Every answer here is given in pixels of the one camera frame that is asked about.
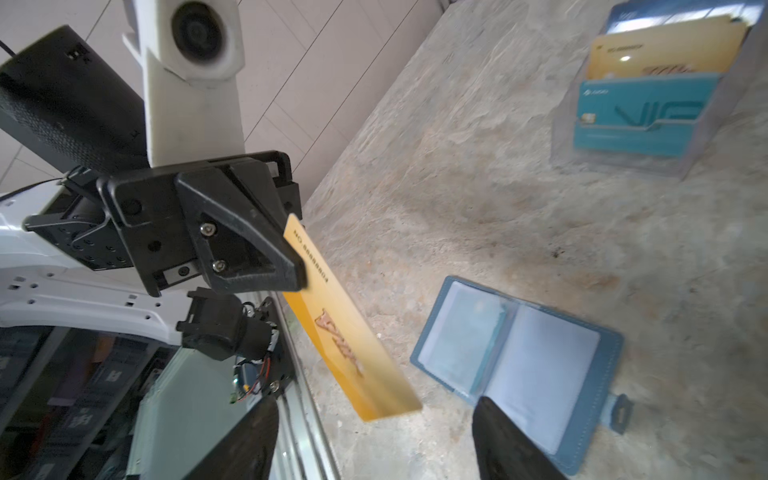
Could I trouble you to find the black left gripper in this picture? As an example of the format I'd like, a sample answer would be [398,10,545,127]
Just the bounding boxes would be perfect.
[23,150,307,297]

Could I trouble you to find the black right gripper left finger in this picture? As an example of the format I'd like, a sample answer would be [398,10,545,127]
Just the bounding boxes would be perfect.
[184,397,279,480]

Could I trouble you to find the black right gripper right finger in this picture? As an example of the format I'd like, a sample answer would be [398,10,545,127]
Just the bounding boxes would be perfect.
[472,396,566,480]

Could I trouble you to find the blue-grey card holder wallet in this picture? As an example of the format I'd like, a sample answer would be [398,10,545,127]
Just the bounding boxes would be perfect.
[410,276,633,475]

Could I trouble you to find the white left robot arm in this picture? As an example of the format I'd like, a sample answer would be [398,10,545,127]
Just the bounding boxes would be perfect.
[1,26,306,382]

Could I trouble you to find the teal VIP card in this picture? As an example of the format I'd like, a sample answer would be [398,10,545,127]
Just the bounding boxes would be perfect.
[573,73,720,157]

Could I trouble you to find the dark blue VIP card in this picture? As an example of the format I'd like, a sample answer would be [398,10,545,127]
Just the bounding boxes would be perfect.
[604,0,766,34]

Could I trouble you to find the yellow card in stand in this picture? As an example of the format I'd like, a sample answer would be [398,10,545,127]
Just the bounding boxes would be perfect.
[586,16,749,80]

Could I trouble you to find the left circuit board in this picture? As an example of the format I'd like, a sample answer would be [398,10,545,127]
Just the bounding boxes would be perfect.
[230,353,281,403]

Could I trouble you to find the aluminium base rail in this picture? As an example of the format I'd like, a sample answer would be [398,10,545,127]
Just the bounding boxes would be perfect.
[263,292,341,480]

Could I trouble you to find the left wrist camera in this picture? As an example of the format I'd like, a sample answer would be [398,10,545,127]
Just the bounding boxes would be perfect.
[123,0,245,167]

